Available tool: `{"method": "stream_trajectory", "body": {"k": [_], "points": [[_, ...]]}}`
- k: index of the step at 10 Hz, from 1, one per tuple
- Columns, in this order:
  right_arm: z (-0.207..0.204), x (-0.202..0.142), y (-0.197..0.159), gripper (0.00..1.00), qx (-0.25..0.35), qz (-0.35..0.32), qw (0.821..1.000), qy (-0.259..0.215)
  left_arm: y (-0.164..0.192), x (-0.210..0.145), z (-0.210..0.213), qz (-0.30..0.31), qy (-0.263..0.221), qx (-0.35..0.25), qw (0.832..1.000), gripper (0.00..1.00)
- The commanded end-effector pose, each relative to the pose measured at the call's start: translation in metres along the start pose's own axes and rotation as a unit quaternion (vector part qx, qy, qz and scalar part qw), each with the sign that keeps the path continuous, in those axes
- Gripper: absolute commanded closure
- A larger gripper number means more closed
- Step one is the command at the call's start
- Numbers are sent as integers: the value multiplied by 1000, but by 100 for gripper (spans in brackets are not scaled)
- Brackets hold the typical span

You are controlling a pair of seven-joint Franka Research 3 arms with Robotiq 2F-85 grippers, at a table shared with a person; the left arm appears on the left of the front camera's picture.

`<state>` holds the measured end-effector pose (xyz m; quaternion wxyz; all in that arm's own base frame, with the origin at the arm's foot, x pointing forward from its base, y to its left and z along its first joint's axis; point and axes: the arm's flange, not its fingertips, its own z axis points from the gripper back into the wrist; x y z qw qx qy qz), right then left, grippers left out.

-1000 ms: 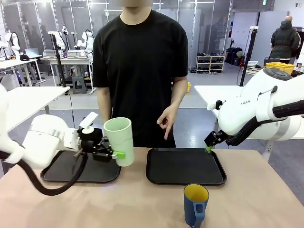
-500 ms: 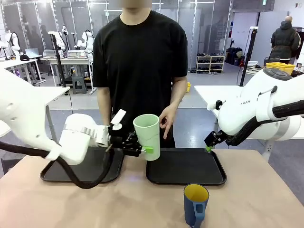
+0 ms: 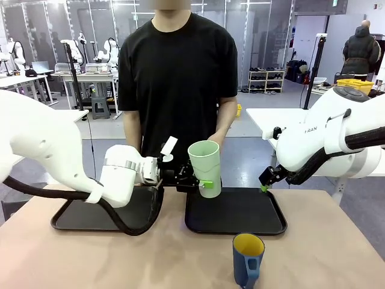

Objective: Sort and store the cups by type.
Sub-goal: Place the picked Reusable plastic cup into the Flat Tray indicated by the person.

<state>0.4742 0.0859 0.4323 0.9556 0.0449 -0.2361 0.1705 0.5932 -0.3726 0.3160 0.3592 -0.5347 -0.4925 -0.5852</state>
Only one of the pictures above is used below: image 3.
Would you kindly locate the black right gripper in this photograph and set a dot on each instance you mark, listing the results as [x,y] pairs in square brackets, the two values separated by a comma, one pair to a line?
[270,174]

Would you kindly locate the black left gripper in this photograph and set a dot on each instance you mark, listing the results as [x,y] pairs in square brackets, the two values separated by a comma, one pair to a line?
[180,177]

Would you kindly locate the light green tall cup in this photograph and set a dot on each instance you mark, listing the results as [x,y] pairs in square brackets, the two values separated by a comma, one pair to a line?
[207,168]

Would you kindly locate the blue mug yellow inside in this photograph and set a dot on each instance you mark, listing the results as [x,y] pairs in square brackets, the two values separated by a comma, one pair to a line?
[240,265]

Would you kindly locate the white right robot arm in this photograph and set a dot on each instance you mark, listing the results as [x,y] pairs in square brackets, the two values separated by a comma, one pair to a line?
[300,144]

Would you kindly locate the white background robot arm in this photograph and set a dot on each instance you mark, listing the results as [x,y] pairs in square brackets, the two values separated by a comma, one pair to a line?
[18,54]
[109,49]

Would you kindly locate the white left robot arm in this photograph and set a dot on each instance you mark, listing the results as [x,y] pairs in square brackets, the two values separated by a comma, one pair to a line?
[39,141]

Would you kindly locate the person's left forearm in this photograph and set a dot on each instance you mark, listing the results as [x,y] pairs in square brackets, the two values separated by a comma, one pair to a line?
[227,120]

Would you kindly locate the person's right forearm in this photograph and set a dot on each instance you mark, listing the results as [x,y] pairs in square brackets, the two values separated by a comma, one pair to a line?
[133,135]

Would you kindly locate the person's left hand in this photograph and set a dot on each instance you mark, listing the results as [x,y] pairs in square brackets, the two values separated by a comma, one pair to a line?
[217,139]

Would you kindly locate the black plastic tray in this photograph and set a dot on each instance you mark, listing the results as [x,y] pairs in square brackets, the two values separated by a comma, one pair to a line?
[84,216]
[240,210]

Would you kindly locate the person in black t-shirt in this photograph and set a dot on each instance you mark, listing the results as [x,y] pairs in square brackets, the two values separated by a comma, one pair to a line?
[180,90]

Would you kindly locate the white shoe rack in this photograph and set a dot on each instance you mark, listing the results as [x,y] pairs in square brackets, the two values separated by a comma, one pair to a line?
[266,81]

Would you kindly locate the black bags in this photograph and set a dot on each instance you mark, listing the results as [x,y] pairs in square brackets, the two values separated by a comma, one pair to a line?
[296,72]

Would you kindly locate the grey step stool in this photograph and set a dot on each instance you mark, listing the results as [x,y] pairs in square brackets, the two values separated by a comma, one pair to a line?
[100,105]

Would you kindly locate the yellow plastic basket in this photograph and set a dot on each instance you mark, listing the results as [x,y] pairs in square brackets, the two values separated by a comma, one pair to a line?
[365,85]

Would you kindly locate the white lab desk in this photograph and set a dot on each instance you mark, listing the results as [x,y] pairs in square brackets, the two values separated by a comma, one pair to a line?
[21,80]
[87,77]

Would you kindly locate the person in black jacket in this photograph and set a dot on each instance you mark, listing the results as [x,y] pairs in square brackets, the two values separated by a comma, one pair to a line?
[359,51]

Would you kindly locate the grey laptop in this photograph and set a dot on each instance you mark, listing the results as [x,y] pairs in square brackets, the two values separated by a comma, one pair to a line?
[40,67]

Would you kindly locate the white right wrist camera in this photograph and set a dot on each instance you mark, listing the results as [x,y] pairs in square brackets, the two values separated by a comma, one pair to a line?
[267,134]

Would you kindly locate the black camera pole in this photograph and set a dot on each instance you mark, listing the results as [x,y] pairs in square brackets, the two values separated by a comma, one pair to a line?
[74,78]
[314,69]

